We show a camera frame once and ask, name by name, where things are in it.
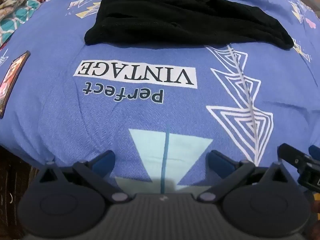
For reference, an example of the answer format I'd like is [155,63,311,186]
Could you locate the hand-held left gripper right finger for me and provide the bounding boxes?
[199,150,288,203]

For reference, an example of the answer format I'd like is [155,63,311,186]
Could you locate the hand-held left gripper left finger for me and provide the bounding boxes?
[37,150,134,203]

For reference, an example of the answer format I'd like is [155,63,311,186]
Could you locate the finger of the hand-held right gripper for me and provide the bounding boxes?
[277,143,313,168]

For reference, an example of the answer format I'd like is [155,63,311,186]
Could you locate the black pants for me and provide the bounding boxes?
[84,0,294,50]

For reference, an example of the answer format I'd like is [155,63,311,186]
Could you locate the blue printed bedsheet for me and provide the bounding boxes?
[0,0,320,188]

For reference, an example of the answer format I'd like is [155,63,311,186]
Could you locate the black smartphone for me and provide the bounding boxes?
[0,51,31,117]

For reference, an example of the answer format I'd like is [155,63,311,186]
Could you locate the teal patterned cloth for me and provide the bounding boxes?
[0,0,42,45]

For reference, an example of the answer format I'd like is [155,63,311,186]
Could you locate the crumpled floral cloth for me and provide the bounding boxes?
[0,0,30,20]

